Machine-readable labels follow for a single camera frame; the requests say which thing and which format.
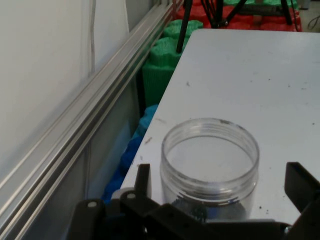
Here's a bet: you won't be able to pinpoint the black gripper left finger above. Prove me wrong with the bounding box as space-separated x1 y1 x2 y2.
72 163 209 240

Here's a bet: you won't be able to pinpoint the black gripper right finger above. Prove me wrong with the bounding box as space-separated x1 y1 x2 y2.
284 161 320 240

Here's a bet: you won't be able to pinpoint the green foam block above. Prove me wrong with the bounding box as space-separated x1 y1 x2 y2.
141 19 201 108
222 0 300 8

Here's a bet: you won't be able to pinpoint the blue foam block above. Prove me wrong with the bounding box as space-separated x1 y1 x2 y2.
101 136 146 204

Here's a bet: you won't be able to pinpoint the clear plastic jar black seeds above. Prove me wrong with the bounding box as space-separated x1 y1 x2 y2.
159 117 261 223

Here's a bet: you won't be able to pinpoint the black tripod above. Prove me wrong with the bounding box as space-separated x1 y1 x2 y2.
176 0 294 54

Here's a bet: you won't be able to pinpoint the teal foam block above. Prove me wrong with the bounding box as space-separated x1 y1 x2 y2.
132 104 159 141

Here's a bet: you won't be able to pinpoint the aluminium wall rail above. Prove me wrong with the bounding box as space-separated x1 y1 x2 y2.
0 0 185 240

